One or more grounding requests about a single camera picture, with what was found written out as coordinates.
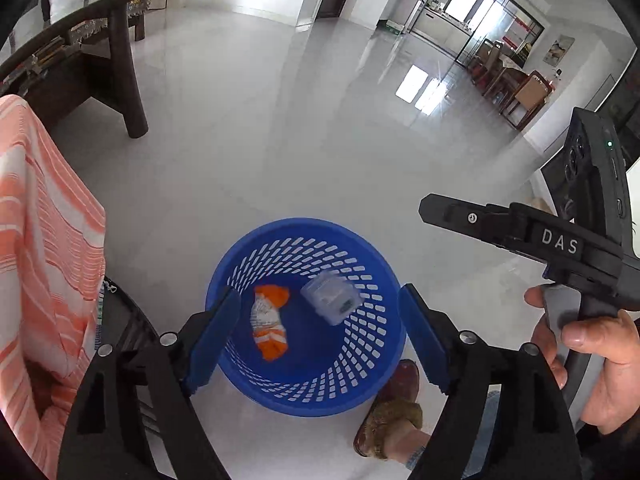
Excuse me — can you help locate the person's right hand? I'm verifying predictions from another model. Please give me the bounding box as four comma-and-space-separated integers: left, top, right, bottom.
532, 310, 640, 436

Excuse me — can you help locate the dining chairs and table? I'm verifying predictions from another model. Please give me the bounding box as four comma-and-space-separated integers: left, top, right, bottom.
466, 39, 554, 131

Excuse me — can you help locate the orange white snack wrapper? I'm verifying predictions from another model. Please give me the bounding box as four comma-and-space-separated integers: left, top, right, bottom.
250, 284, 290, 362

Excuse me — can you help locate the brown slipper foot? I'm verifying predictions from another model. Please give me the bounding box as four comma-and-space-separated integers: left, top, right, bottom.
352, 359, 431, 470

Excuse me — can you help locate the blue plastic waste basket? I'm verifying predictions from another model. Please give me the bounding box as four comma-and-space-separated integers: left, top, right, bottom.
206, 218, 406, 417

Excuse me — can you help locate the clear plastic box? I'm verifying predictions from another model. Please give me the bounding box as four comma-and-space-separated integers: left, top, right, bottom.
300, 271, 363, 326

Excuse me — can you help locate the dark wooden coffee table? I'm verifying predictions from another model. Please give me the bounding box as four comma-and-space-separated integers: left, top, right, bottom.
1, 0, 149, 139

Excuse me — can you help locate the striped orange white tablecloth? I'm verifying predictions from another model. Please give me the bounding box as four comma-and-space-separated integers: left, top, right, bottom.
1, 96, 105, 479

